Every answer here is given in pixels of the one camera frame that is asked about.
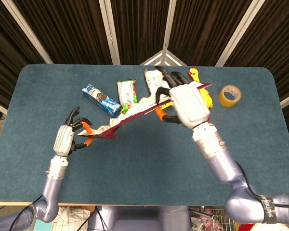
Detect blue felt table mat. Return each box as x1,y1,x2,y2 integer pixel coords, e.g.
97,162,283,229
0,64,289,207

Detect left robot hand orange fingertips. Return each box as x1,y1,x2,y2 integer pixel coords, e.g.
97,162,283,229
53,107,93,156

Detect brown packing tape roll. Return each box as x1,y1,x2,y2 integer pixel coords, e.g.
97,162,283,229
218,85,243,107

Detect cyan box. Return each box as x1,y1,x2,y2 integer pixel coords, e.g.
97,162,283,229
33,220,54,231

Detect blue cookie box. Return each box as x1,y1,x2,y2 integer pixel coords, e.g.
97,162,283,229
81,83,122,118

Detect white folding fan red ribs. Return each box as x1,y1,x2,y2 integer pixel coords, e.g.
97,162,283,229
77,82,212,140

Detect lavender robot torso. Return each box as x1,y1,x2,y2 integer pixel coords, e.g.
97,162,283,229
88,205,192,231

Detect white triangular frame brace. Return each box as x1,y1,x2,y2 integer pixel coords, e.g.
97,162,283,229
139,49,184,66

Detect metal wire basket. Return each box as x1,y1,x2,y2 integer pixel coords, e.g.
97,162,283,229
190,206,236,231

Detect right robot hand white palm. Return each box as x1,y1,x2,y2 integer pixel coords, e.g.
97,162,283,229
154,65,211,128

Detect green white snack packet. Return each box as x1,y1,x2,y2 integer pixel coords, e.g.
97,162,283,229
116,78,141,115

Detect brown cardboard box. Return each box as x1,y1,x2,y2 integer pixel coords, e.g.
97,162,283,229
59,205,96,215

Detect white checked cloth bag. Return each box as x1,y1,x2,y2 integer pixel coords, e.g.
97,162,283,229
52,206,91,231

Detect dark brown pleated curtain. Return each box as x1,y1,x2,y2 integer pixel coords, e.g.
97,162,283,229
0,0,47,103
225,0,289,102
110,0,171,65
13,0,113,64
168,0,252,66

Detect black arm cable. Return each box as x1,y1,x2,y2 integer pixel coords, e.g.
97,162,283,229
235,161,289,208

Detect black velcro arm strap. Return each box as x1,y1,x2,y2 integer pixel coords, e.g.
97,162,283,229
259,194,278,225

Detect yellow rubber chicken toy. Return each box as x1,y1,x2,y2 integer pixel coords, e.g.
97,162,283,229
188,66,214,122

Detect white yellow snack bag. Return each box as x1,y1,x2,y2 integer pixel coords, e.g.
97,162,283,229
144,68,171,101

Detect red white ball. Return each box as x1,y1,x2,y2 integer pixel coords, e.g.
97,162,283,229
238,222,264,231

